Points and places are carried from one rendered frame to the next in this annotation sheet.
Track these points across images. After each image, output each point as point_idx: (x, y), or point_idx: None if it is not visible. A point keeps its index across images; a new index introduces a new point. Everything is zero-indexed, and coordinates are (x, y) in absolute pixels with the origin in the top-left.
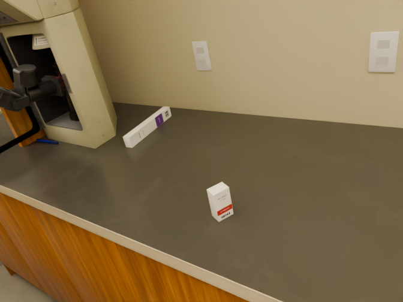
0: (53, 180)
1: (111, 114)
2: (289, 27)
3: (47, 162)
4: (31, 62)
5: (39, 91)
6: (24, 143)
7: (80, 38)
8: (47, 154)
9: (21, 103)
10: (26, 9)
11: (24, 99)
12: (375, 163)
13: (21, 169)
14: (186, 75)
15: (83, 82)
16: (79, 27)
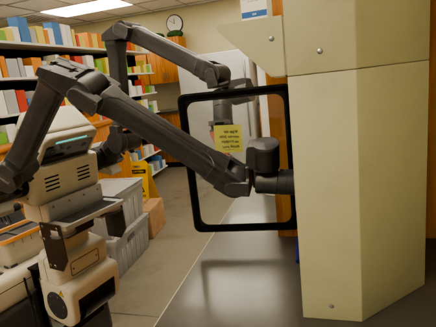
0: (201, 318)
1: (381, 278)
2: None
3: (248, 281)
4: None
5: (272, 183)
6: (281, 232)
7: (351, 121)
8: (267, 270)
9: (235, 190)
10: (259, 58)
11: (241, 186)
12: None
13: (226, 266)
14: None
15: (325, 202)
16: (365, 100)
